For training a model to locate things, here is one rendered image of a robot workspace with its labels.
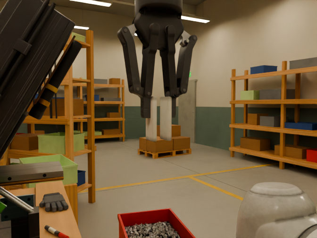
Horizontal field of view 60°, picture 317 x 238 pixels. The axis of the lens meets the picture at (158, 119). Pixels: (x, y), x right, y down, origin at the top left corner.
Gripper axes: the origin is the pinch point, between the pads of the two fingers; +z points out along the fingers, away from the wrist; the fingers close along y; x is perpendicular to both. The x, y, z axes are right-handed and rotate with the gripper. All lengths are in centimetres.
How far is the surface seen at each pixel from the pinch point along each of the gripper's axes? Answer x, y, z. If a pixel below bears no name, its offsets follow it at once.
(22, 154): 345, -35, 62
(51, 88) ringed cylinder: 59, -13, -8
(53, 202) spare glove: 81, -12, 39
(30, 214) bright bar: 49, -20, 31
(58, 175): 49, -12, 20
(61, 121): 300, 9, 18
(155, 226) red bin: 52, 22, 44
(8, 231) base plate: 65, -28, 41
